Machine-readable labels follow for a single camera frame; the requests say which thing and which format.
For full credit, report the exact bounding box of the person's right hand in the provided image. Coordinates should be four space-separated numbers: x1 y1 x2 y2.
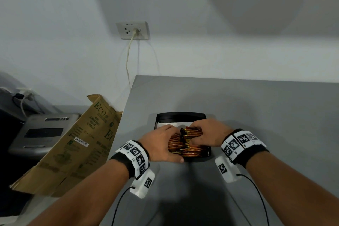
189 119 235 147

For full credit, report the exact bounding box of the person's left hand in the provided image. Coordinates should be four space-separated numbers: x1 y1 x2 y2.
138 124 185 163

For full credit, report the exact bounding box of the pile of orange coffee sachets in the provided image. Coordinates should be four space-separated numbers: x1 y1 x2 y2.
167 126 211 158

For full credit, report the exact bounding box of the black tray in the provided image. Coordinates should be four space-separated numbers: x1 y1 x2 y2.
154 112 212 162

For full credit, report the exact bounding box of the person's left forearm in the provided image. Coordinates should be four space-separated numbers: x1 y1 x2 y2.
26 159 130 226

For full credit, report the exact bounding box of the person's right forearm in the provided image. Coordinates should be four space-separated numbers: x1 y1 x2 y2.
245 151 339 226

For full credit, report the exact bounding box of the black wristband with marker tags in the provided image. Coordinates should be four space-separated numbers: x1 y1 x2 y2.
220 129 270 168
110 140 150 180

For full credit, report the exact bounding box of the brown cardboard box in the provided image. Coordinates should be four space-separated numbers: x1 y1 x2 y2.
9 94 123 198

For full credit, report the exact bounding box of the grey appliance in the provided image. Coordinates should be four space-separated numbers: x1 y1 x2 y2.
8 113 81 160

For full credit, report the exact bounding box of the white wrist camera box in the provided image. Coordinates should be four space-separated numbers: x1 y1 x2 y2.
215 155 242 183
129 169 156 199

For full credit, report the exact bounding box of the black camera cable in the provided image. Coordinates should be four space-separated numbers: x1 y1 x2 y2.
236 173 270 226
111 186 136 226

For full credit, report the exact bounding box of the cream power cord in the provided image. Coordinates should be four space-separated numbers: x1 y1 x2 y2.
125 30 140 90

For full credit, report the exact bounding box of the white wall socket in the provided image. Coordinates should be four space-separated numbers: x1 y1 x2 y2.
116 21 150 40

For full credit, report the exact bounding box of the white charger cable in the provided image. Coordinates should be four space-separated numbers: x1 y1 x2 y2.
0 87 36 118

